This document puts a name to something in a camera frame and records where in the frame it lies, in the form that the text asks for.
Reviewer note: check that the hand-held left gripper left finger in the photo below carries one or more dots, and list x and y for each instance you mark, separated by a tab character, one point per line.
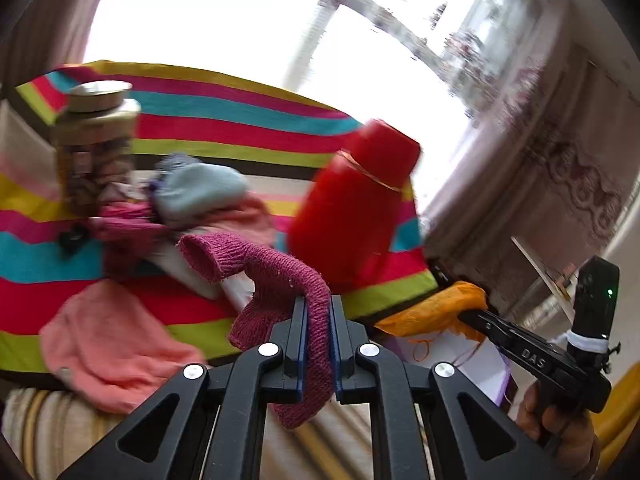
296	350

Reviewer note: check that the salmon pink fleece cloth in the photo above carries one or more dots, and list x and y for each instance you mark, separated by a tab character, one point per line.
245	220

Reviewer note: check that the light blue knit hat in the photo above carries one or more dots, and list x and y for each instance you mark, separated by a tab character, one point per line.
200	187

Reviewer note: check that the magenta knit cloth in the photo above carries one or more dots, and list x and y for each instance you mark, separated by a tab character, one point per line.
280	280

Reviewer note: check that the person's right hand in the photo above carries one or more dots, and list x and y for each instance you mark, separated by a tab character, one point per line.
570	435

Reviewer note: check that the large salmon pink cloth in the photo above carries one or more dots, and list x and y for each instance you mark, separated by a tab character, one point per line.
115	345

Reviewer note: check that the clear jar with metal lid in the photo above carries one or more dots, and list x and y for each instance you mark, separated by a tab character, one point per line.
95	160

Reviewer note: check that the orange cloth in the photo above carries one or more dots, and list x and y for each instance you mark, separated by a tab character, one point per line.
430	310

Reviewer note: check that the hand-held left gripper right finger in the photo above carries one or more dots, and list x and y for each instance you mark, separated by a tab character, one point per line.
337	350

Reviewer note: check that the colourful striped blanket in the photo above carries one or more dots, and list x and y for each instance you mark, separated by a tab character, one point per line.
210	115

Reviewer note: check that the purple knitted sock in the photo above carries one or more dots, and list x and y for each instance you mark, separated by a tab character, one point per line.
167	167

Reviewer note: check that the window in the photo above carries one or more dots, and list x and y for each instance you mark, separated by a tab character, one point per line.
210	20

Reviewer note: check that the red thermos bottle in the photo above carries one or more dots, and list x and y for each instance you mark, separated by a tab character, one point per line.
350	210

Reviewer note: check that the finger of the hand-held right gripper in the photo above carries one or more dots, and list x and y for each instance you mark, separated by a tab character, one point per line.
480	322

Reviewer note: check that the yellow object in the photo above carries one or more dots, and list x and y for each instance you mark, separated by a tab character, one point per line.
622	410

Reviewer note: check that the white and purple bag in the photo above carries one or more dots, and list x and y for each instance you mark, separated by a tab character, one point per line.
460	360

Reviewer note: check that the patterned beige curtain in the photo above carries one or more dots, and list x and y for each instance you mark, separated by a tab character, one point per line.
560	160

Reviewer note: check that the dark pink cloth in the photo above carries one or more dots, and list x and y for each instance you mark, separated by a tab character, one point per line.
130	240

